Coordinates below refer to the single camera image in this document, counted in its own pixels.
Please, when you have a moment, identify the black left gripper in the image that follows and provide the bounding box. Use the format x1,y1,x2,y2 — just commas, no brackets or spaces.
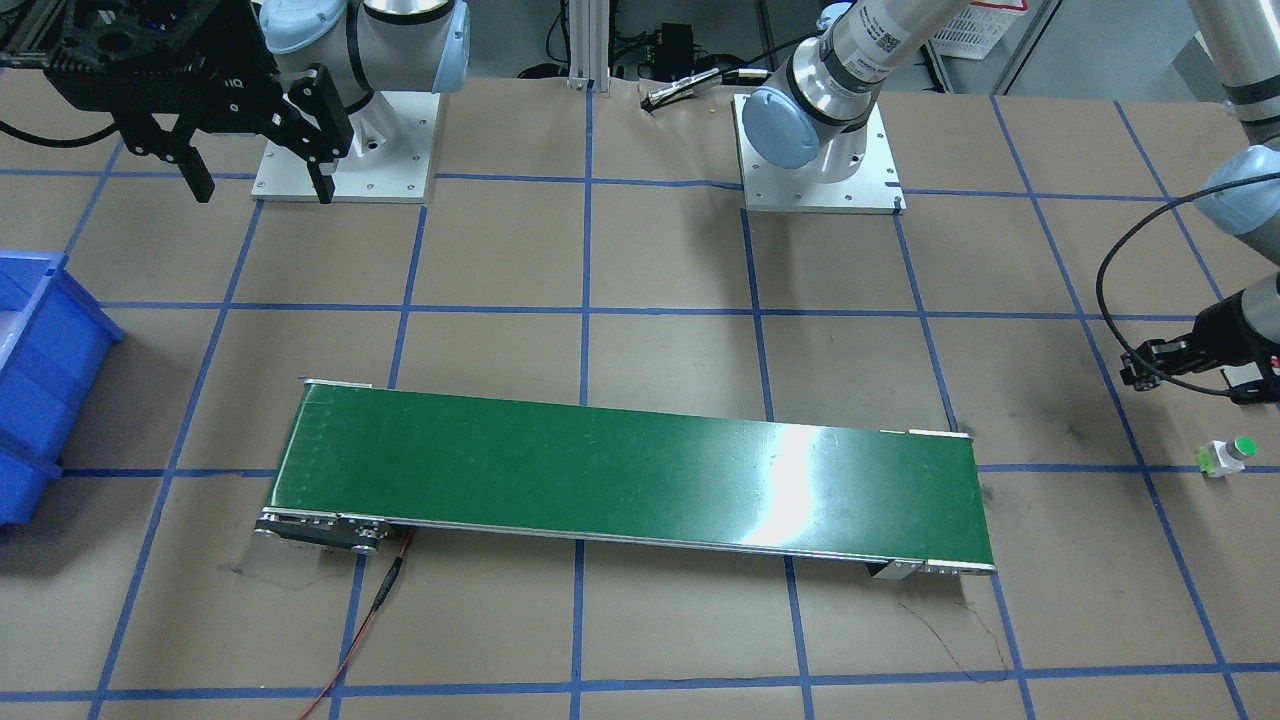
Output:
1120,284,1279,406

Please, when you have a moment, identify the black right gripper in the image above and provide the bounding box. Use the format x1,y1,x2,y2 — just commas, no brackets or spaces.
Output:
3,1,353,205

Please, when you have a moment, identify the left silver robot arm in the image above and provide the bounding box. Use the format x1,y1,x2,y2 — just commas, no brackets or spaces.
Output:
741,1,1279,406

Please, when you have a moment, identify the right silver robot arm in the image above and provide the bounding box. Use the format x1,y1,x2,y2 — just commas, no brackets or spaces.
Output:
3,1,470,204

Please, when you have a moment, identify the blue plastic bin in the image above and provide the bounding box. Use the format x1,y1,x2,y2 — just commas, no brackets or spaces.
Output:
1,250,124,525

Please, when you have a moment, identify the green conveyor belt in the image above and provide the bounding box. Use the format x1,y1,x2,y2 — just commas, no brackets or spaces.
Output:
256,380,996,579

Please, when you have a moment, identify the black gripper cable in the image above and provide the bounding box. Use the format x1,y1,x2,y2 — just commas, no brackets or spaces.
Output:
1096,184,1245,396

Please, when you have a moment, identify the green push button switch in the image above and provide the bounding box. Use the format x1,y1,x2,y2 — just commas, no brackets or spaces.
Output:
1196,436,1258,478

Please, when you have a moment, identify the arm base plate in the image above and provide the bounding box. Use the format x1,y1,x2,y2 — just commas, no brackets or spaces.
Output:
733,94,908,214
251,91,442,204

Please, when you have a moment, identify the aluminium frame post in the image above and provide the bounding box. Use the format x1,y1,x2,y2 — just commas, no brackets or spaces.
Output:
566,0,612,95

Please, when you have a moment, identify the red black sensor wire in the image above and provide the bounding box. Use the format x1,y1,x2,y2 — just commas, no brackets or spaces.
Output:
294,525,419,720

